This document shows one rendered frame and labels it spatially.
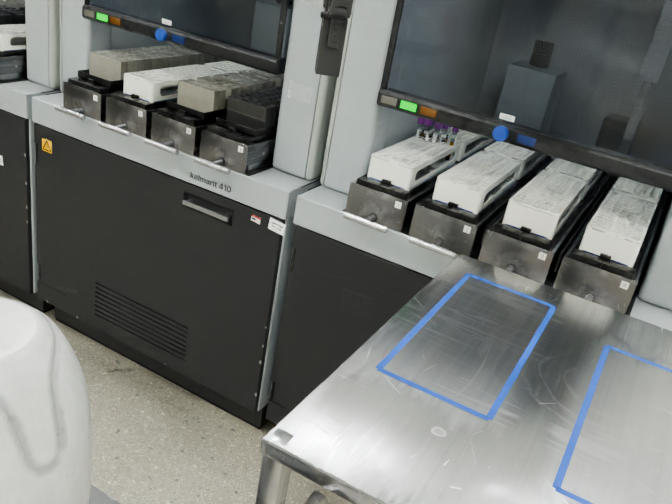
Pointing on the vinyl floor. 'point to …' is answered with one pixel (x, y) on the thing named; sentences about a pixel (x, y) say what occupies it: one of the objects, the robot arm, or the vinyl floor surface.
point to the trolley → (487, 403)
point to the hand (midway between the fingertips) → (330, 46)
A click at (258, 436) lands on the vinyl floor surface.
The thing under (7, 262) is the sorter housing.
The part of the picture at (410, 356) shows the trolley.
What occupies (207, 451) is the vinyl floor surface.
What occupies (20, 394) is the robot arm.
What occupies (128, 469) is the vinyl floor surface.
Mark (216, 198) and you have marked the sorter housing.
